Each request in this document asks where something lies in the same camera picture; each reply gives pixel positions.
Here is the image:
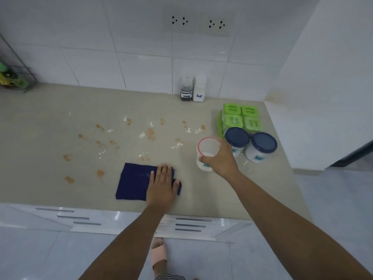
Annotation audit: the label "person's left hand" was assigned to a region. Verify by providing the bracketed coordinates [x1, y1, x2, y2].
[145, 163, 181, 210]

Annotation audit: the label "person's right hand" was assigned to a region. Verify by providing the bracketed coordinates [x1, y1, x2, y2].
[199, 141, 241, 180]

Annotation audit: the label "white cup with red rim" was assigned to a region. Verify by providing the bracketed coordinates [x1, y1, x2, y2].
[196, 137, 221, 172]

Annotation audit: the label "dark blue cloth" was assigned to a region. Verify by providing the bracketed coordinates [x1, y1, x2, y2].
[115, 163, 182, 201]

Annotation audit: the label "person's right forearm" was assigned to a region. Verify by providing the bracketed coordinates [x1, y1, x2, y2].
[229, 171, 373, 280]

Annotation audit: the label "person's left forearm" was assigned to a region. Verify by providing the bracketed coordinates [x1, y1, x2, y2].
[78, 205, 168, 280]

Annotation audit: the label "green seasoning box tray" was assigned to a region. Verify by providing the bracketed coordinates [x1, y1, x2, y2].
[217, 110, 225, 137]

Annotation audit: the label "white jar with blue lid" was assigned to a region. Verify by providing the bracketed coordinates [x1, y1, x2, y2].
[224, 127, 250, 158]
[245, 132, 278, 164]

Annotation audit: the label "green lidded seasoning box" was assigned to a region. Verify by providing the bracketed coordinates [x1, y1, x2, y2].
[222, 114, 244, 129]
[241, 105, 259, 118]
[243, 115, 263, 133]
[223, 103, 242, 116]

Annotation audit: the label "white cabinet front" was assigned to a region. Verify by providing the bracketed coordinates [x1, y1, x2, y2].
[0, 202, 254, 243]

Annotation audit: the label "white salt shaker bottle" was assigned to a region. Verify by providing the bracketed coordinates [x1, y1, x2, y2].
[193, 74, 207, 102]

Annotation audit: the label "pink slipper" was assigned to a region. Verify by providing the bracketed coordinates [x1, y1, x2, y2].
[150, 238, 168, 270]

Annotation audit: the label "dark sauce shaker bottle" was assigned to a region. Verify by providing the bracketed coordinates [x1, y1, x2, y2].
[180, 75, 194, 101]

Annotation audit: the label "person's foot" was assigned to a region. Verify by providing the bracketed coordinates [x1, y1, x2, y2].
[153, 240, 169, 278]

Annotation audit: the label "striped trouser leg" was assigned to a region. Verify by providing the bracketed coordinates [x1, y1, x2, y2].
[154, 273, 186, 280]

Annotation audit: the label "grey cabinet handles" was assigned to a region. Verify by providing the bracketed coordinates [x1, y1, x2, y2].
[35, 208, 212, 232]

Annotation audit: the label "white wall socket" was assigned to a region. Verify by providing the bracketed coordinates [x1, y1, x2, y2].
[162, 8, 197, 34]
[199, 12, 234, 37]

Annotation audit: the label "black wire rack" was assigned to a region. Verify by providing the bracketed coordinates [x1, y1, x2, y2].
[0, 33, 38, 94]

